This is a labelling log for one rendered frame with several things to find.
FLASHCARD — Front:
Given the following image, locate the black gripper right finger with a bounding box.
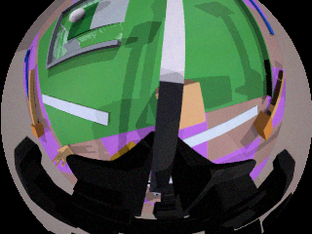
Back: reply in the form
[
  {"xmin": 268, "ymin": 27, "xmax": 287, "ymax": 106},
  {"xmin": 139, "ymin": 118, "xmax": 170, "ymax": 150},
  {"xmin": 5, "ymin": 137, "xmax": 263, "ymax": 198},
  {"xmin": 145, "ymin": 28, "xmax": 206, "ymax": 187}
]
[{"xmin": 172, "ymin": 138, "xmax": 256, "ymax": 217}]

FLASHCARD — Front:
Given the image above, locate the green putting mat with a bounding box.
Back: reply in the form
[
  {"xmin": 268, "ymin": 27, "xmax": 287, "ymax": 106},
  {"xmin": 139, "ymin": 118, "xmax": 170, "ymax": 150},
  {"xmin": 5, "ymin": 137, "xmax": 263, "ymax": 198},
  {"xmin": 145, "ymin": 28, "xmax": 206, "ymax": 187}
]
[{"xmin": 38, "ymin": 0, "xmax": 268, "ymax": 145}]

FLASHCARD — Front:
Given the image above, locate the white golf ball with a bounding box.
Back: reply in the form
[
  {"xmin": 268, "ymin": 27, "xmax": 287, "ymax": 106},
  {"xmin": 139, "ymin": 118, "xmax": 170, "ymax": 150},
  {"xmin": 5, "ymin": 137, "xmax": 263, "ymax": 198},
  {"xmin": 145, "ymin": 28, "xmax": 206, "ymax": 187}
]
[{"xmin": 69, "ymin": 8, "xmax": 86, "ymax": 22}]

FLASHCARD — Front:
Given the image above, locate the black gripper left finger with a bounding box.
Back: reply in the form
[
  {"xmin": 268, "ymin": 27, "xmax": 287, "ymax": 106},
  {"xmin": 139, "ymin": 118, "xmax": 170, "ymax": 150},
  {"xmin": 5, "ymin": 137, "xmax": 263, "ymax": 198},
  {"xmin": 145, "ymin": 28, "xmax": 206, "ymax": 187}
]
[{"xmin": 66, "ymin": 132, "xmax": 155, "ymax": 217}]

